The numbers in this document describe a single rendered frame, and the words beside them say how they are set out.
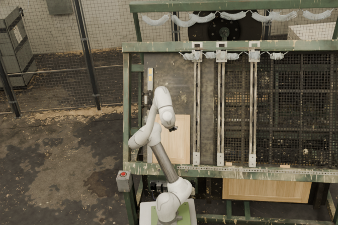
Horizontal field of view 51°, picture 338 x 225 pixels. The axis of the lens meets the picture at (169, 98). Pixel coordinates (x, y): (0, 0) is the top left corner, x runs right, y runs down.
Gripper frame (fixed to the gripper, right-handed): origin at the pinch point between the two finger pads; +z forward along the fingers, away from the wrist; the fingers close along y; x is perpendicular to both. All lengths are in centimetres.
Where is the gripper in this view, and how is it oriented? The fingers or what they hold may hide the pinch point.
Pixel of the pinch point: (170, 129)
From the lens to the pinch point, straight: 275.3
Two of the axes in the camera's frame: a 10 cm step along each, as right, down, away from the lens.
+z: 0.6, 3.1, 9.5
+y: -9.3, -3.2, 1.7
